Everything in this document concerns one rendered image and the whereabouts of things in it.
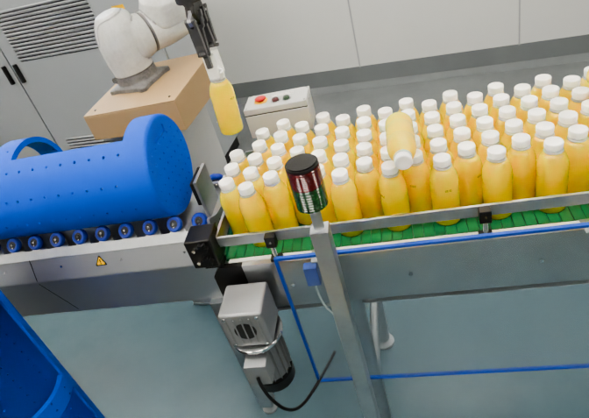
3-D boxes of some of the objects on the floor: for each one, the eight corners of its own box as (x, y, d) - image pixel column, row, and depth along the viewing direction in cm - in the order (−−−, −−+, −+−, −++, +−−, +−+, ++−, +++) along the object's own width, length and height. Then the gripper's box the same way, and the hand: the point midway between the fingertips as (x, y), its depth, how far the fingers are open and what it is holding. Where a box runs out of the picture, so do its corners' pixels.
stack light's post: (385, 478, 168) (310, 222, 105) (397, 478, 167) (329, 219, 104) (385, 491, 164) (308, 235, 102) (398, 491, 164) (328, 232, 101)
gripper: (180, -22, 129) (211, 66, 143) (160, -3, 116) (196, 92, 130) (209, -29, 128) (237, 61, 141) (191, -10, 115) (224, 87, 128)
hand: (213, 64), depth 133 cm, fingers closed on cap, 4 cm apart
